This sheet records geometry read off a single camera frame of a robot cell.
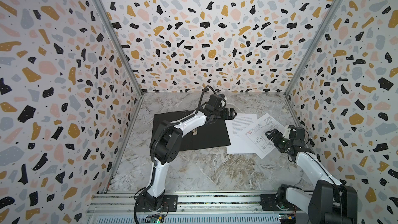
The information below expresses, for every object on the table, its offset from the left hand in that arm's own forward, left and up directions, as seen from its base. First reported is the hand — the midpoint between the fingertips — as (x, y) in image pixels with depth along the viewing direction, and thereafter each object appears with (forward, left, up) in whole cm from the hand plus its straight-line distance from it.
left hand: (232, 111), depth 91 cm
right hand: (-11, -20, -5) cm, 23 cm away
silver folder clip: (-3, +23, -17) cm, 29 cm away
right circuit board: (-50, -21, -16) cm, 57 cm away
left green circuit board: (-49, +39, -15) cm, 65 cm away
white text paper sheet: (-1, -4, -16) cm, 17 cm away
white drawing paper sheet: (-4, -16, -16) cm, 23 cm away
